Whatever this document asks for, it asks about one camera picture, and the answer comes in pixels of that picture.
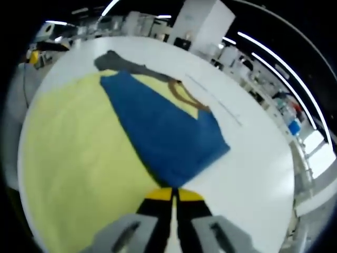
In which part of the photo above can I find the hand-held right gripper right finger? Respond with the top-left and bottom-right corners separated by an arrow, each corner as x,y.
175,189 -> 254,253

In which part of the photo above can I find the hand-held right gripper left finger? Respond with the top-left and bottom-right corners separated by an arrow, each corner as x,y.
89,188 -> 175,253

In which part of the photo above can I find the yellow and blue garment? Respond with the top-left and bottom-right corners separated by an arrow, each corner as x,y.
21,50 -> 231,253

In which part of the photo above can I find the black cabinet box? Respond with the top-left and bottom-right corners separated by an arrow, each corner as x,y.
173,37 -> 192,51

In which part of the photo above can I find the blue container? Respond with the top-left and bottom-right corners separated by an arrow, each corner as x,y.
288,118 -> 302,137

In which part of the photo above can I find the white square pillar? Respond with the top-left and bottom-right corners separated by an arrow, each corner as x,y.
168,0 -> 236,59

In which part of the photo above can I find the long ceiling light strip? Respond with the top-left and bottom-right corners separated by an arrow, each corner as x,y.
237,31 -> 329,139
251,52 -> 317,130

